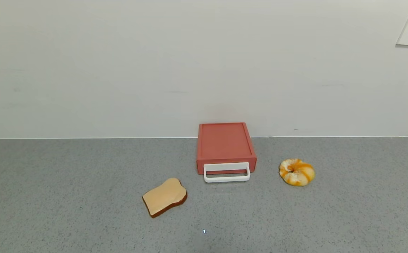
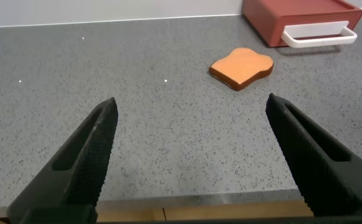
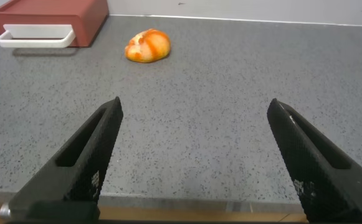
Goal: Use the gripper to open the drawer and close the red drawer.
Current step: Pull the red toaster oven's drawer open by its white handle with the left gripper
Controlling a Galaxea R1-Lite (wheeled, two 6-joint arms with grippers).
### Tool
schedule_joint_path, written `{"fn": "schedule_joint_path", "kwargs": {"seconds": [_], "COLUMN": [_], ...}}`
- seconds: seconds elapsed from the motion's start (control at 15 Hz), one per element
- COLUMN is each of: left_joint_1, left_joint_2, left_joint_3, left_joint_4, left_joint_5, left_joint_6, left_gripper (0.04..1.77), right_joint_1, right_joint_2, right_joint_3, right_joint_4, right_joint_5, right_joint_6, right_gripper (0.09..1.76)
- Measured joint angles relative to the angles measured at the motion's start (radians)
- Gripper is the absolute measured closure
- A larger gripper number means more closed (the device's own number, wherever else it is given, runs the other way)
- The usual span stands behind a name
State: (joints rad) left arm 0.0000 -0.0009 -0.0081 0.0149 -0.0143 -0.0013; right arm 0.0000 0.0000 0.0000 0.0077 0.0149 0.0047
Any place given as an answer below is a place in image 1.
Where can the orange white bagel roll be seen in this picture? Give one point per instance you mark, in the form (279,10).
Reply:
(298,172)

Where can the red drawer case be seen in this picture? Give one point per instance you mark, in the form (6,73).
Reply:
(225,140)

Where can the toast bread slice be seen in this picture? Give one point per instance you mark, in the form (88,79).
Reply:
(163,196)

